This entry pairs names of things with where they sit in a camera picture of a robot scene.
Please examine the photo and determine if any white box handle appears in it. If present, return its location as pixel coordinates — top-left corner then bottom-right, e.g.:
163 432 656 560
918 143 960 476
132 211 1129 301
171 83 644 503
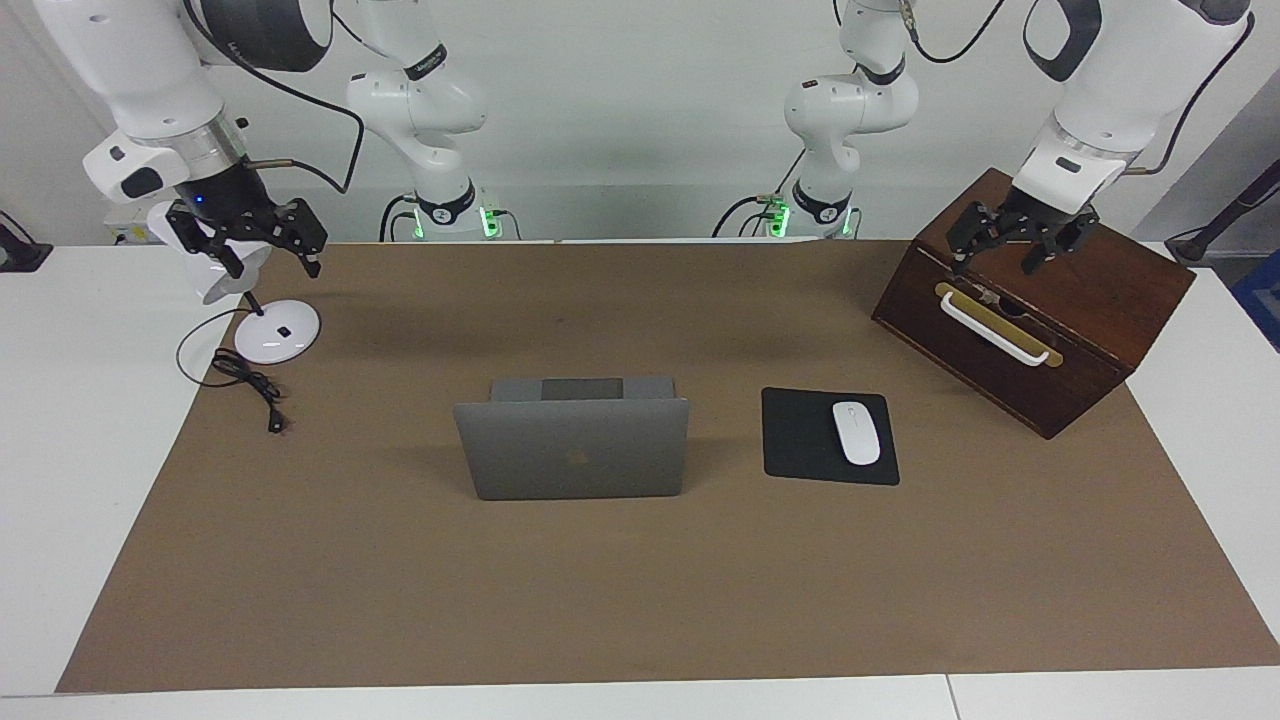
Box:
939 290 1052 368

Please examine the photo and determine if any black lamp power cable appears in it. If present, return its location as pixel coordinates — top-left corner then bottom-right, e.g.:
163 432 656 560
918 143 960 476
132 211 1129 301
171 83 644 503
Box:
176 307 288 435

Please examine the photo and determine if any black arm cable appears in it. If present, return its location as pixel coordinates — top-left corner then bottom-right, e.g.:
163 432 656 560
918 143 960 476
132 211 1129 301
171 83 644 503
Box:
180 0 366 196
900 0 1256 177

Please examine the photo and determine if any black left base cable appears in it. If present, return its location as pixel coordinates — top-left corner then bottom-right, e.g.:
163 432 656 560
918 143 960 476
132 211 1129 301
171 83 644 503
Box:
712 150 806 239

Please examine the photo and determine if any white computer mouse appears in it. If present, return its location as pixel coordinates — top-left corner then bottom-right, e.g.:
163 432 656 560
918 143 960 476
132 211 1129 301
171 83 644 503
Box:
832 401 882 467

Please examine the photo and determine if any brown table mat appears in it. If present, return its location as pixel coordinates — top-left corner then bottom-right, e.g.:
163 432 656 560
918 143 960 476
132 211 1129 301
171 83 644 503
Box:
55 240 1280 694

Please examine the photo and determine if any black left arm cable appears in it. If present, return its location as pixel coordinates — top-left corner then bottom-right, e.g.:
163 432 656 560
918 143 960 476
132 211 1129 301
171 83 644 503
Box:
900 0 1256 177

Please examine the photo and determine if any dark wooden box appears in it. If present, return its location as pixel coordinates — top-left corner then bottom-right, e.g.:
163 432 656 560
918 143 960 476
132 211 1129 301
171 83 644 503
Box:
871 167 1197 441

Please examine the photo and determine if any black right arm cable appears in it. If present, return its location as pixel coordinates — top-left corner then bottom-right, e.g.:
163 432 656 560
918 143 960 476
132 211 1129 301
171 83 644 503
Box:
180 0 366 196

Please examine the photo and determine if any black base cable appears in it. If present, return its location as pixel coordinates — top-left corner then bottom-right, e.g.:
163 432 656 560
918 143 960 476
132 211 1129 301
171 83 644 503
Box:
379 194 417 243
712 150 806 239

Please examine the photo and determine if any grey aluminium laptop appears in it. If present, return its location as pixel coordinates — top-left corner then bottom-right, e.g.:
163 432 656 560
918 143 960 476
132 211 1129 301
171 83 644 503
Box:
453 375 691 501

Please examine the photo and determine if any black right base cable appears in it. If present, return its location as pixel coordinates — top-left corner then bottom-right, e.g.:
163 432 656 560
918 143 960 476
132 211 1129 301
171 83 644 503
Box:
379 194 417 243

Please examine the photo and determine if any blue crate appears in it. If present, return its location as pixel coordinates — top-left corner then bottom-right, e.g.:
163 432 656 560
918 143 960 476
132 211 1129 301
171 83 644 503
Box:
1230 250 1280 352

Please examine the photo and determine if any black mouse pad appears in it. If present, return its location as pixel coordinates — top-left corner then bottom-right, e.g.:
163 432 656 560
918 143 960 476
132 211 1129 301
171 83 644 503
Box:
761 387 901 487

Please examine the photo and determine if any white desk lamp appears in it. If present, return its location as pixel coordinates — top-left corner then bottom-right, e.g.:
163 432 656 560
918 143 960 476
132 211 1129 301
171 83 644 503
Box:
147 200 322 366

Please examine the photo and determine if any black tripod leg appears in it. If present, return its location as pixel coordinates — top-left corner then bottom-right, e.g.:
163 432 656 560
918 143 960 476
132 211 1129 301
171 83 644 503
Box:
1165 160 1280 266

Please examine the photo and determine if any black clamp stand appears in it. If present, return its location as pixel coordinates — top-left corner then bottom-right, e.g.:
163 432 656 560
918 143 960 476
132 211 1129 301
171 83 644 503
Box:
0 212 53 273

